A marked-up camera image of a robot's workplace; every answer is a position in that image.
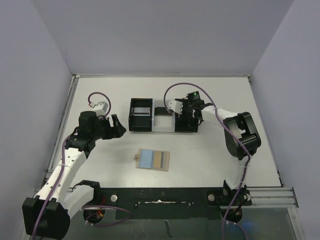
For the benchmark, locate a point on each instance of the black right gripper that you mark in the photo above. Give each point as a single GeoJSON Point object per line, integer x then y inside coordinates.
{"type": "Point", "coordinates": [187, 113]}

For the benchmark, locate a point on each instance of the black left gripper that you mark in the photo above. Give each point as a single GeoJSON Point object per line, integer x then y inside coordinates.
{"type": "Point", "coordinates": [117, 130]}

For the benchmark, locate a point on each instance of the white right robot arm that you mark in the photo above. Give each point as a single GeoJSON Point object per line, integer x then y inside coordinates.
{"type": "Point", "coordinates": [240, 132]}

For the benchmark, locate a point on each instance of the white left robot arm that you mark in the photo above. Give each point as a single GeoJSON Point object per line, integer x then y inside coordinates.
{"type": "Point", "coordinates": [48, 214]}

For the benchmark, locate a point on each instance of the silver card in tray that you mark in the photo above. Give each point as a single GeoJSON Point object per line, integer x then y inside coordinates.
{"type": "Point", "coordinates": [142, 111]}

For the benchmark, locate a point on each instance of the black card in tray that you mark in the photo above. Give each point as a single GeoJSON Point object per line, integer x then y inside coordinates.
{"type": "Point", "coordinates": [161, 111]}

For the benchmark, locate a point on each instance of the black left tray compartment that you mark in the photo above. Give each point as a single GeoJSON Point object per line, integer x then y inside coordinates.
{"type": "Point", "coordinates": [140, 123]}

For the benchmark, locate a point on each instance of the black tray compartment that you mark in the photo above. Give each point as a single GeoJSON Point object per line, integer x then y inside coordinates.
{"type": "Point", "coordinates": [140, 123]}
{"type": "Point", "coordinates": [185, 125]}

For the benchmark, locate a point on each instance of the black right tray compartment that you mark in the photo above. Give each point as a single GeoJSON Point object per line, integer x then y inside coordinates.
{"type": "Point", "coordinates": [185, 125]}

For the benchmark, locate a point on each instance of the white middle tray compartment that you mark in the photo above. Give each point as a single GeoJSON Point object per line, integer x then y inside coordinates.
{"type": "Point", "coordinates": [161, 124]}

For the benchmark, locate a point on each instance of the aluminium table edge rail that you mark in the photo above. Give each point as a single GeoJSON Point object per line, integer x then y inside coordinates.
{"type": "Point", "coordinates": [62, 125]}

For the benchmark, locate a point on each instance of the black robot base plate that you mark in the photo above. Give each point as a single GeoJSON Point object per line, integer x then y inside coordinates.
{"type": "Point", "coordinates": [176, 203]}

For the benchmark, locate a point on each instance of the front aluminium rail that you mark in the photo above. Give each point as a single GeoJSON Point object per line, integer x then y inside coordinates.
{"type": "Point", "coordinates": [273, 197]}

